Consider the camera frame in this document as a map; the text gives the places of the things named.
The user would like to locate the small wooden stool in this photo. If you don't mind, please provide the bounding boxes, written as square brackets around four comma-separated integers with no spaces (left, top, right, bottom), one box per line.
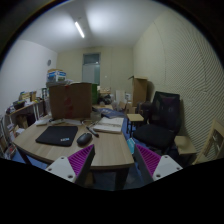
[126,113,145,138]

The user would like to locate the black mouse pad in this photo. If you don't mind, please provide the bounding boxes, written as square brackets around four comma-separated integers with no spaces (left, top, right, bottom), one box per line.
[35,125,79,148]

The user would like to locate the ceiling light tube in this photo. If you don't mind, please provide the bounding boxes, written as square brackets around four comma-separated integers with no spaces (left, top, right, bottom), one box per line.
[74,21,86,39]

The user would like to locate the blue book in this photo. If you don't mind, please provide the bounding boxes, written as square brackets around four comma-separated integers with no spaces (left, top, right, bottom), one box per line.
[98,108,126,120]

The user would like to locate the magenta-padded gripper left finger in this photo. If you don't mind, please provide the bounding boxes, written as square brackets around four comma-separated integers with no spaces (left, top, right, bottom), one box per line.
[45,144,96,186]

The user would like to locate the tall open cardboard box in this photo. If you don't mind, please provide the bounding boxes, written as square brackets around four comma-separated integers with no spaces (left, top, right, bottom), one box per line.
[128,75,149,108]

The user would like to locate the black office chair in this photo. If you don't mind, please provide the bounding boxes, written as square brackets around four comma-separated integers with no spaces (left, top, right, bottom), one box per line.
[132,90,181,154]

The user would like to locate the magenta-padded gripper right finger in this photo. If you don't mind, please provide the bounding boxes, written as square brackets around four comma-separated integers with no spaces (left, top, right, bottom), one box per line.
[134,143,184,184]

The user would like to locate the cluttered shelf unit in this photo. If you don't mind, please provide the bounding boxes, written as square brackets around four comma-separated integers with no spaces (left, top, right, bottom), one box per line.
[0,89,48,159]

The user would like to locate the thick white book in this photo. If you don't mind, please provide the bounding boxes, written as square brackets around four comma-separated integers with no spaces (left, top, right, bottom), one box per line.
[92,116,125,135]

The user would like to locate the black marker pen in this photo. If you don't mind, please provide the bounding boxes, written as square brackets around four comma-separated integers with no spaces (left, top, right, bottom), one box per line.
[85,125,100,138]

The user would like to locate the clear plastic container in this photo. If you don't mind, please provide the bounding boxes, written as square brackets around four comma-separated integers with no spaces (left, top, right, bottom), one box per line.
[89,110,102,122]

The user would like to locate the frosted glass door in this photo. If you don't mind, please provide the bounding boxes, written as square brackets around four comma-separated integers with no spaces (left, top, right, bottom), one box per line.
[81,52,102,86]

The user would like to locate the large brown cardboard box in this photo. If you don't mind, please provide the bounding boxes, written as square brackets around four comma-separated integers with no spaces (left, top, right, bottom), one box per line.
[48,82,93,120]

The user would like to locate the light wooden chair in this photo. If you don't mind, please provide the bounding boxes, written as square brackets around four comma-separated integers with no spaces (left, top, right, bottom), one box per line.
[193,119,224,165]

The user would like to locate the flat white remote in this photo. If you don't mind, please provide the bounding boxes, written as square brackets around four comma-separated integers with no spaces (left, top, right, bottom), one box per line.
[35,118,51,127]

